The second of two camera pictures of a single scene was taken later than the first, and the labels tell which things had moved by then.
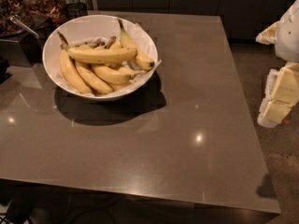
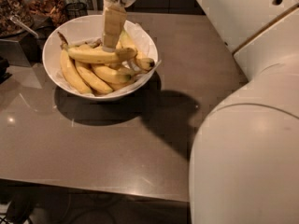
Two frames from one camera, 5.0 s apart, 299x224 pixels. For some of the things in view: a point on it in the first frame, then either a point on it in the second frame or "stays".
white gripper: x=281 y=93 -> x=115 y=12
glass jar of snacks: x=13 y=3 stays
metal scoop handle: x=17 y=20 stays
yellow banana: x=97 y=53 stays
